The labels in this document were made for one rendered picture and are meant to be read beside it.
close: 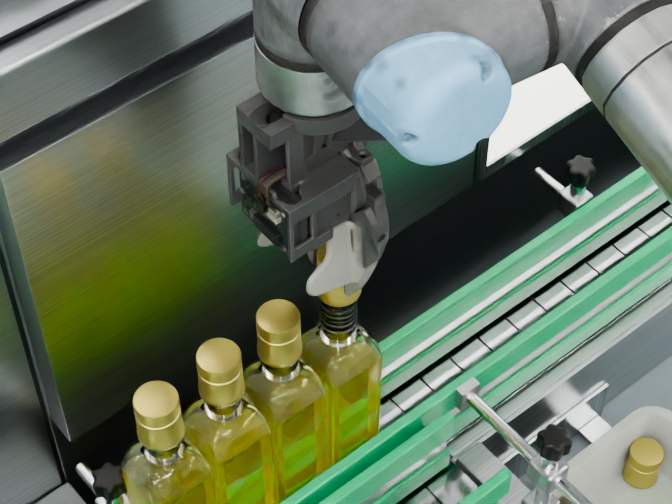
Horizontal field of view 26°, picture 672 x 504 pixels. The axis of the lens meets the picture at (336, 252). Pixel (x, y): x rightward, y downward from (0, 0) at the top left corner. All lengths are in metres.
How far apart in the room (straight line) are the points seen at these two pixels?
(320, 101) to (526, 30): 0.16
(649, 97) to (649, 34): 0.04
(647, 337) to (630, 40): 0.73
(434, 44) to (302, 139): 0.19
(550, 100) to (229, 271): 0.40
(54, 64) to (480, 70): 0.33
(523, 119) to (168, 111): 0.48
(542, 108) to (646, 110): 0.64
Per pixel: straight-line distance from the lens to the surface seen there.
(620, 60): 0.83
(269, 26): 0.89
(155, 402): 1.07
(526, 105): 1.43
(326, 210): 1.00
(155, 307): 1.22
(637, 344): 1.52
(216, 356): 1.09
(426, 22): 0.80
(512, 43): 0.82
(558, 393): 1.45
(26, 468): 1.33
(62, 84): 1.01
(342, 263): 1.05
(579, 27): 0.84
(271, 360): 1.13
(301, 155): 0.96
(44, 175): 1.04
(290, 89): 0.91
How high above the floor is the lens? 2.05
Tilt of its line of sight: 50 degrees down
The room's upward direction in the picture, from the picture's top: straight up
